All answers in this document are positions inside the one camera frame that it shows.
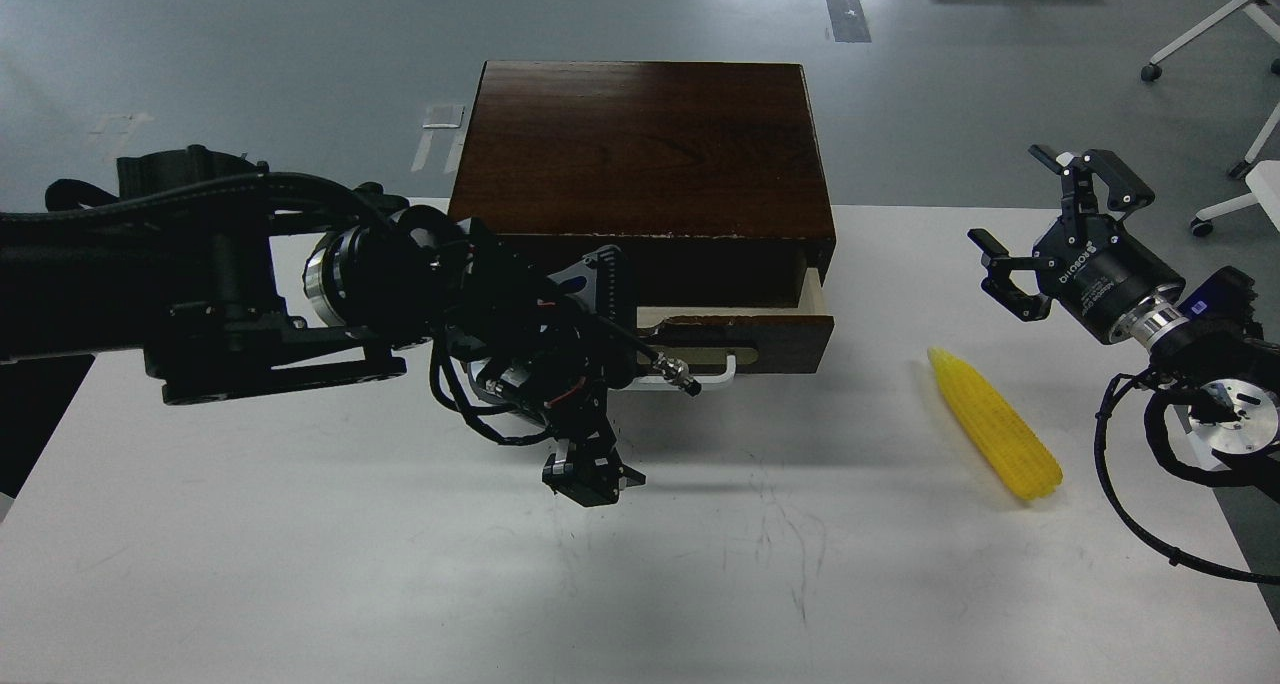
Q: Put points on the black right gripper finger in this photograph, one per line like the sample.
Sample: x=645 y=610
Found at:
x=998 y=284
x=1125 y=191

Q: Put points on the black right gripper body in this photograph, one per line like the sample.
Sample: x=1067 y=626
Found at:
x=1100 y=275

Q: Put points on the yellow corn cob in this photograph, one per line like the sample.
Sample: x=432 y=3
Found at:
x=1013 y=451

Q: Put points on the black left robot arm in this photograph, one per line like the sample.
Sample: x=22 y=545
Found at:
x=235 y=281

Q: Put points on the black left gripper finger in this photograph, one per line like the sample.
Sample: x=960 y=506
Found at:
x=586 y=467

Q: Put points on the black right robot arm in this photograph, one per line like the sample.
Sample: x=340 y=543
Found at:
x=1212 y=417

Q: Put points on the wooden drawer with white handle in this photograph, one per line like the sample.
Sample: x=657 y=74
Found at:
x=760 y=340

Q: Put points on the dark wooden drawer cabinet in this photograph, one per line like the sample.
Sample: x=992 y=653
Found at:
x=706 y=173

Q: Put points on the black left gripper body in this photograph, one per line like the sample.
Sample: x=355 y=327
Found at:
x=546 y=347

